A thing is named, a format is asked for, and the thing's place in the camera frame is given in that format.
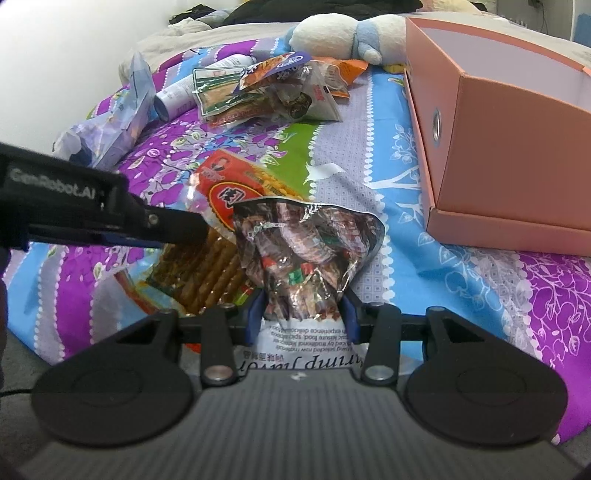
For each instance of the shrimp flavour snack bag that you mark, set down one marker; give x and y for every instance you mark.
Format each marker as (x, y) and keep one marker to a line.
(304, 258)

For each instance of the red label stick snack packet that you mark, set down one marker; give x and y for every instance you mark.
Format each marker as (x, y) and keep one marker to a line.
(221, 189)

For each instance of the green label snack packet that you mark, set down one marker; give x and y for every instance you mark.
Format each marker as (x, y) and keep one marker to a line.
(217, 87)

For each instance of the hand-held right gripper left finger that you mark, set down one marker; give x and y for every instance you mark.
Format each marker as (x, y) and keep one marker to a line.
(255, 318)

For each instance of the beige pillow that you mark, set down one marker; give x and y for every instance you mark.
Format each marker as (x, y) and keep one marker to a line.
(450, 5)

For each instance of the pile of clothes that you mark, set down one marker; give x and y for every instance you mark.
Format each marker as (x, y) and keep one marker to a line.
(194, 14)

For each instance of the pink cardboard box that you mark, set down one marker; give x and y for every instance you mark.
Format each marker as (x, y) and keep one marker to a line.
(503, 184)

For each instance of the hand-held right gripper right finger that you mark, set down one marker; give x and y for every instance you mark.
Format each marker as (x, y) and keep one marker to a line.
(351, 316)

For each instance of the white spray bottle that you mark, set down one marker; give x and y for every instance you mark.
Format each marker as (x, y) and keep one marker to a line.
(184, 90)

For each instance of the red clear snack packet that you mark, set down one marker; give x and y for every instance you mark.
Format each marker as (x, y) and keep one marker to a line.
(295, 92)

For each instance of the printed purple striped bed sheet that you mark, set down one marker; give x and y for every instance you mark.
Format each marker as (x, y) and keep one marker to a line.
(461, 300)

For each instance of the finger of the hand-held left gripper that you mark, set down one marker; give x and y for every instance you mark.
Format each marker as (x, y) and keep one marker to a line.
(175, 228)

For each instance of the translucent plastic bag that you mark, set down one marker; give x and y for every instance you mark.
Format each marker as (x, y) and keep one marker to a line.
(120, 120)

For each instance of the white and blue plush toy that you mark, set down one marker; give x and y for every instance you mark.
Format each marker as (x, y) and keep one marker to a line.
(332, 34)

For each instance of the orange snack packet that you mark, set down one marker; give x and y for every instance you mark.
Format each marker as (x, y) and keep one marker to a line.
(344, 74)

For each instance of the black jacket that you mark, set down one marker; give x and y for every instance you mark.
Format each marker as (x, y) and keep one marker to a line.
(323, 9)

